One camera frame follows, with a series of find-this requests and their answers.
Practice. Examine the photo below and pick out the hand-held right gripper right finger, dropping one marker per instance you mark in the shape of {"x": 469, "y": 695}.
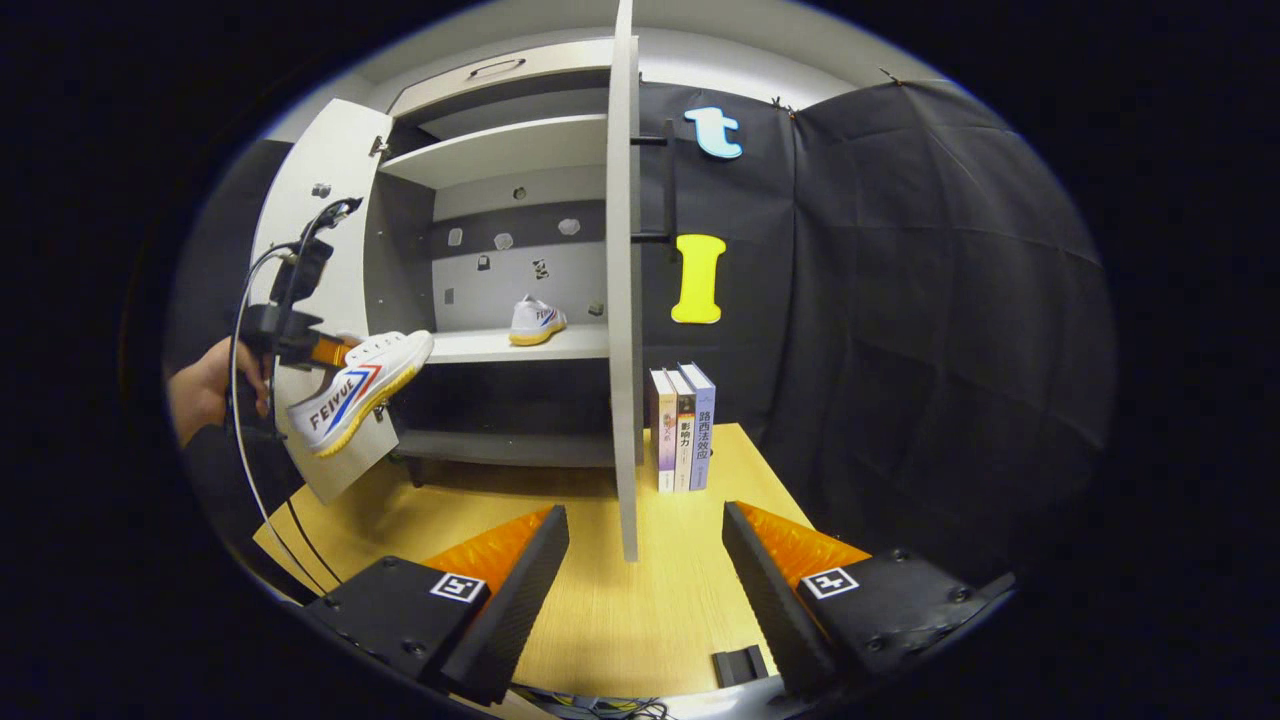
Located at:
{"x": 770, "y": 600}

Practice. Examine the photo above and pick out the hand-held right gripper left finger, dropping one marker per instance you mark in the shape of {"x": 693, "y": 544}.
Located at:
{"x": 510, "y": 610}

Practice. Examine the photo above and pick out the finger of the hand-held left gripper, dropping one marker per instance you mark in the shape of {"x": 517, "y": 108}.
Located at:
{"x": 335, "y": 352}

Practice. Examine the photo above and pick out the white canvas shoe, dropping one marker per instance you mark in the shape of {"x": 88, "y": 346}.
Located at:
{"x": 350, "y": 395}
{"x": 537, "y": 322}

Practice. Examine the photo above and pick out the white shoe cabinet door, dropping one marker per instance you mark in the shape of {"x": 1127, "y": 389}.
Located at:
{"x": 625, "y": 300}
{"x": 330, "y": 170}

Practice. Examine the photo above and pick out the white shoe cabinet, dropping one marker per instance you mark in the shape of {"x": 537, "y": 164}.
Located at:
{"x": 520, "y": 270}

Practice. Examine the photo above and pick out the white cabinet shelf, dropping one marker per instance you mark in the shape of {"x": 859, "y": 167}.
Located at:
{"x": 510, "y": 348}
{"x": 500, "y": 150}

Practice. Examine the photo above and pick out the small black block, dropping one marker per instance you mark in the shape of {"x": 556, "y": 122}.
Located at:
{"x": 738, "y": 667}

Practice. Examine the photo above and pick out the dark book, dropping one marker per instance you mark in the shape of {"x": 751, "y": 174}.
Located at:
{"x": 685, "y": 440}

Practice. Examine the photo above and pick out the pale blue book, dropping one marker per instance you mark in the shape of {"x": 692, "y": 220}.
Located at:
{"x": 704, "y": 430}

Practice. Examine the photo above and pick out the white and purple book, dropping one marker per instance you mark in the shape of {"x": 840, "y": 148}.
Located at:
{"x": 662, "y": 440}

